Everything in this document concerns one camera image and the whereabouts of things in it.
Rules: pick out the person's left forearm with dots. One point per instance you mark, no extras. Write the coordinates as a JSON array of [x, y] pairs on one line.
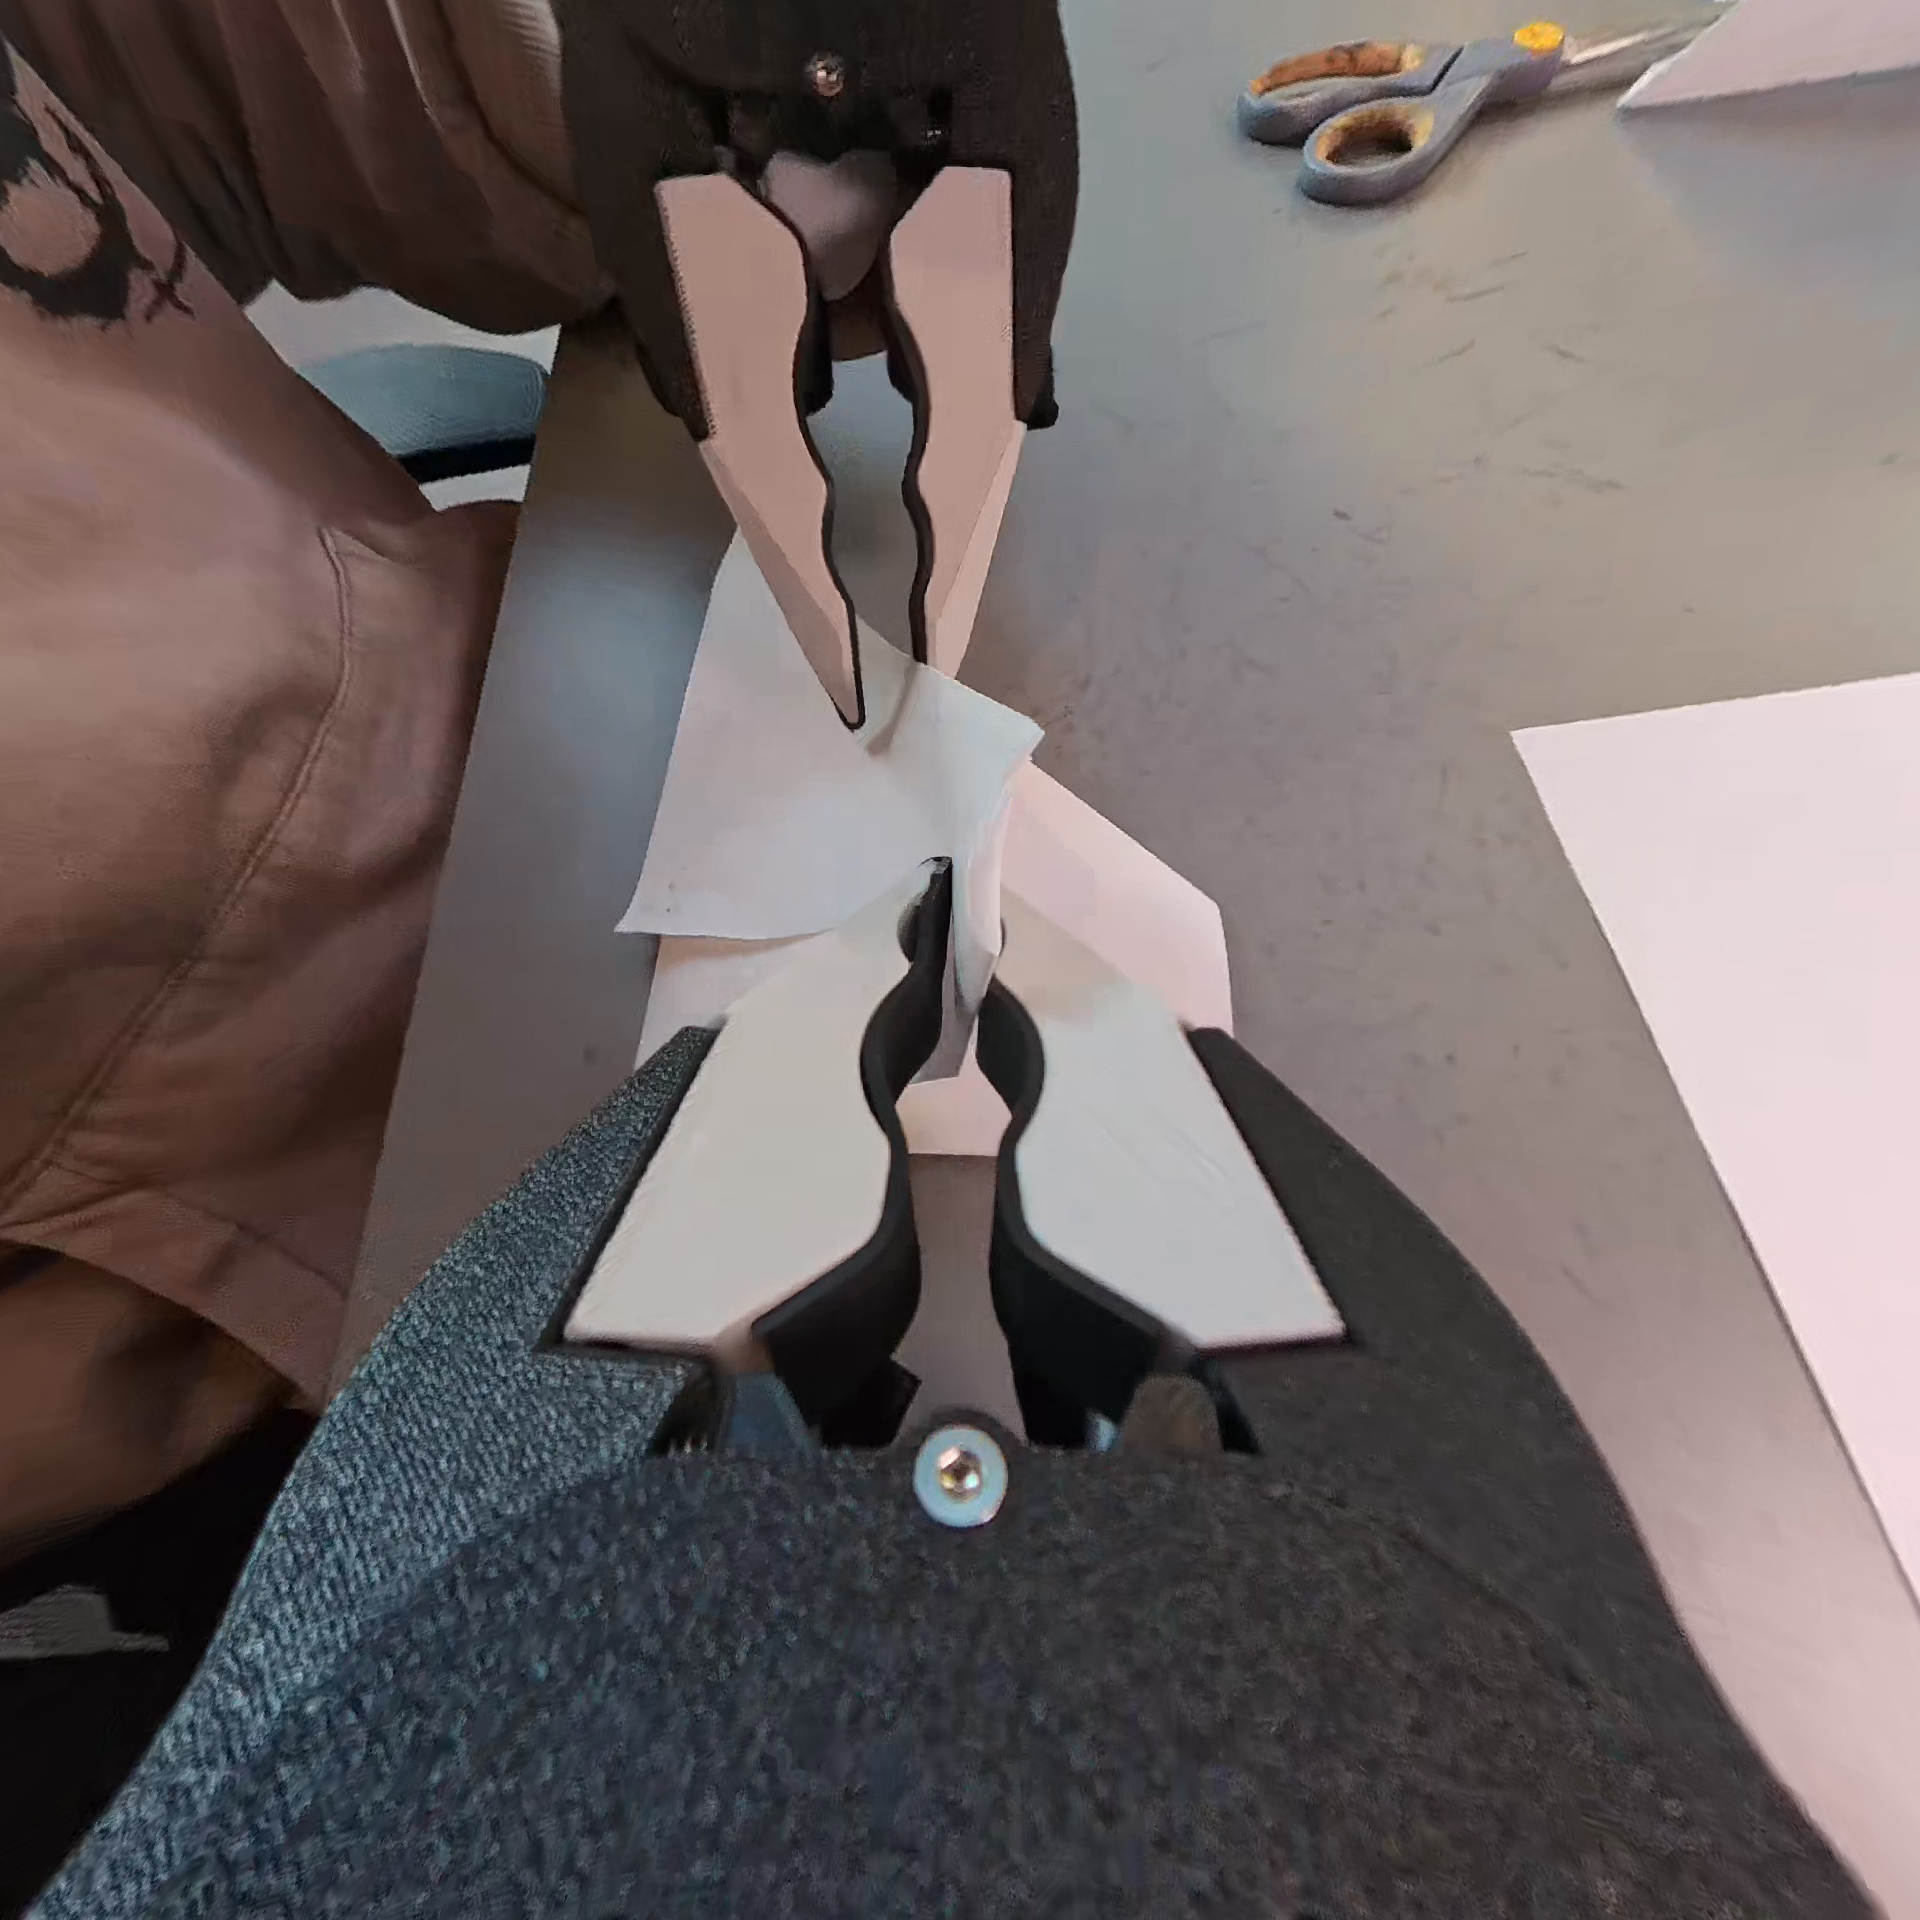
[[376, 137]]

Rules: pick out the person's beige sweatshirt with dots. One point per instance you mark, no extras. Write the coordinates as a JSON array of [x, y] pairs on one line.
[[181, 751]]

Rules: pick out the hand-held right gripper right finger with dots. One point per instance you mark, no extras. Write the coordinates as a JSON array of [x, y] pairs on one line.
[[1171, 1186]]

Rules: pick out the folded white paper sheet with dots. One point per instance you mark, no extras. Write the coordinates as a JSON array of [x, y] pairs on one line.
[[1785, 54]]

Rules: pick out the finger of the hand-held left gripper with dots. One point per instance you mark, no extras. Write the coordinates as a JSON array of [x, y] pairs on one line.
[[968, 331], [749, 375]]

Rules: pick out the grey orange scissors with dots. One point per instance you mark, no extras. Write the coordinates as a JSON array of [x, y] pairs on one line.
[[1394, 106]]

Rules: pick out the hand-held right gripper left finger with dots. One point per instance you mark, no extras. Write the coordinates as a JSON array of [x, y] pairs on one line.
[[733, 1186]]

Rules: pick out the white paper sheet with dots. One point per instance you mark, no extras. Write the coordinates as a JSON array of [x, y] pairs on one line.
[[1770, 974], [796, 810], [1785, 54]]

